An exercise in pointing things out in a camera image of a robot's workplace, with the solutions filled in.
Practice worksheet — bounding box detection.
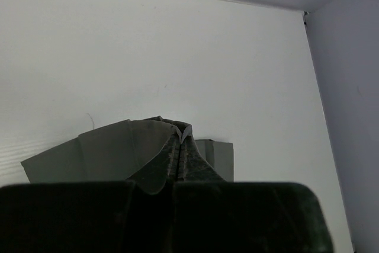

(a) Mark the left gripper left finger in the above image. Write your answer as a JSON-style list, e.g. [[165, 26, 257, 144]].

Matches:
[[1, 135, 181, 252]]

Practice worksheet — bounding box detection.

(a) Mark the grey pleated skirt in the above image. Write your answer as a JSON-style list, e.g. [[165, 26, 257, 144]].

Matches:
[[21, 116, 234, 194]]

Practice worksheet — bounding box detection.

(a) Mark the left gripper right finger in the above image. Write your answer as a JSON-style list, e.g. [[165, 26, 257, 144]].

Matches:
[[173, 134, 333, 252]]

